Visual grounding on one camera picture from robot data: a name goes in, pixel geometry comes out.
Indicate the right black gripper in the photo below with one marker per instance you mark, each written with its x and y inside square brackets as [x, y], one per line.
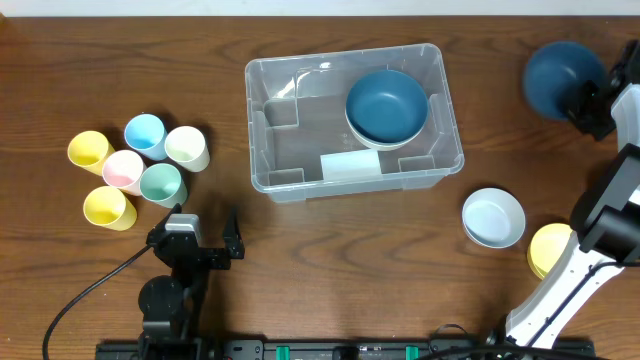
[587, 111]

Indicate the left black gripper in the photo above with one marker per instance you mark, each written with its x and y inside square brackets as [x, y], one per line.
[198, 257]

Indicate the dark blue bowl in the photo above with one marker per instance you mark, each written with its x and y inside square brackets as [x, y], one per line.
[387, 106]
[554, 75]

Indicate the clear plastic storage container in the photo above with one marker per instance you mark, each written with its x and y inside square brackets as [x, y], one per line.
[301, 146]

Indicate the yellow small bowl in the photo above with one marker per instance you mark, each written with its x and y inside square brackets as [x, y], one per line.
[546, 247]

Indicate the grey small bowl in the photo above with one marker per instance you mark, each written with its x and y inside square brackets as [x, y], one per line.
[493, 218]

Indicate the beige large bowl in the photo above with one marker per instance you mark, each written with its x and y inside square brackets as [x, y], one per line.
[382, 146]

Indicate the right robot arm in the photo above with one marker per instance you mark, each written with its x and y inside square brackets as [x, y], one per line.
[605, 232]

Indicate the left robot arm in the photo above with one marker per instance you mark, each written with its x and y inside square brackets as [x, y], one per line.
[171, 304]

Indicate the mint green cup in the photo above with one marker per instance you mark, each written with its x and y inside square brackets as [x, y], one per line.
[163, 185]

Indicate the cream white cup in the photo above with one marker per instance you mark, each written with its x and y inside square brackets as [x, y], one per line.
[187, 146]

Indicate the yellow cup lower left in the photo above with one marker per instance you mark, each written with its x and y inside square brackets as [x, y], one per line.
[108, 207]

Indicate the yellow cup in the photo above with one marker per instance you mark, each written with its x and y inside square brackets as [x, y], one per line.
[108, 207]
[89, 150]

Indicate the pink cup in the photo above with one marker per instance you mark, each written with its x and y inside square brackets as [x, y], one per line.
[123, 170]

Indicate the light blue cup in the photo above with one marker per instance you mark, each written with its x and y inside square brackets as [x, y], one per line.
[146, 134]

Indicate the yellow cup upper left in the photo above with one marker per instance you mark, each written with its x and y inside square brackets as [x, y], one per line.
[89, 150]

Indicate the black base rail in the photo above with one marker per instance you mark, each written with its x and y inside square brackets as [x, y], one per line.
[449, 348]

